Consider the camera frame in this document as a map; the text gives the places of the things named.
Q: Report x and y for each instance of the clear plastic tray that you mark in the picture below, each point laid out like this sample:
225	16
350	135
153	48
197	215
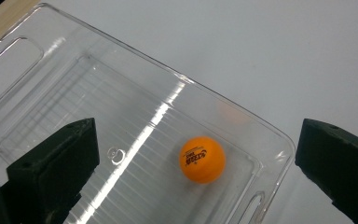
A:
105	109

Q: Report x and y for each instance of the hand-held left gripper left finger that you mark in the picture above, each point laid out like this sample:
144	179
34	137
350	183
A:
56	168

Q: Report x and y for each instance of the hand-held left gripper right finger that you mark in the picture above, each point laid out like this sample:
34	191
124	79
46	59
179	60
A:
338	165

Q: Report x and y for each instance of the orange ping-pong ball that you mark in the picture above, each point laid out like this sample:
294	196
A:
202	160

